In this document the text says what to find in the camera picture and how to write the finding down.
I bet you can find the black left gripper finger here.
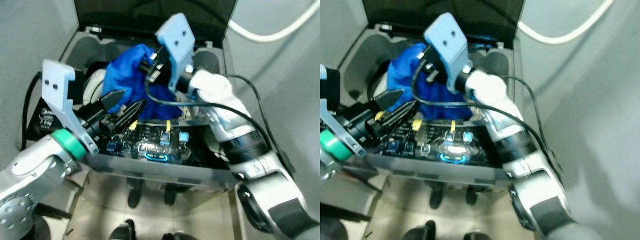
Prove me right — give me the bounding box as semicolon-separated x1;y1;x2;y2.
100;90;127;113
377;90;405;112
387;102;420;132
115;100;147;132

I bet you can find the blue garment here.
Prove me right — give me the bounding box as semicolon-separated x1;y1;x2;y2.
101;43;183;121
386;42;473;121

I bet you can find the grey top-load washing machine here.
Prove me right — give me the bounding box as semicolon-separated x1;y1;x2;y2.
327;22;561;193
30;22;296;193

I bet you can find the black washer lid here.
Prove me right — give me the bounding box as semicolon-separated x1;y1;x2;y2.
361;0;526;48
74;0;237;48

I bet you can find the black left robot foot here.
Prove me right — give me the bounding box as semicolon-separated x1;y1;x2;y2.
402;220;436;240
109;219;137;240

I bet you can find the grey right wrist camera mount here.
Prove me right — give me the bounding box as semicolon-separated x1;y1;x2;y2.
424;12;471;95
155;12;197;95

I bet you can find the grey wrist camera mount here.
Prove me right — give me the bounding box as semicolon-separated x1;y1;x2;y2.
155;12;197;95
42;59;99;155
424;12;471;95
320;65;368;158

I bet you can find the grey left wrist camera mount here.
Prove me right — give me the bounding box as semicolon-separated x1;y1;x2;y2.
320;65;368;158
42;59;99;155

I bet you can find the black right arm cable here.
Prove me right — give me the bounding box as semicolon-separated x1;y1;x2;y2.
144;74;296;173
411;75;563;186

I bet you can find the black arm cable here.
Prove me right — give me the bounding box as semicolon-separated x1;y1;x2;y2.
144;74;296;173
411;75;563;186
22;71;44;151

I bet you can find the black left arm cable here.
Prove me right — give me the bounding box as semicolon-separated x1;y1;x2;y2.
22;71;44;151

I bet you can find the white wall hose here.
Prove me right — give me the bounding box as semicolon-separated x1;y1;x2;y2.
517;0;615;45
227;0;321;44

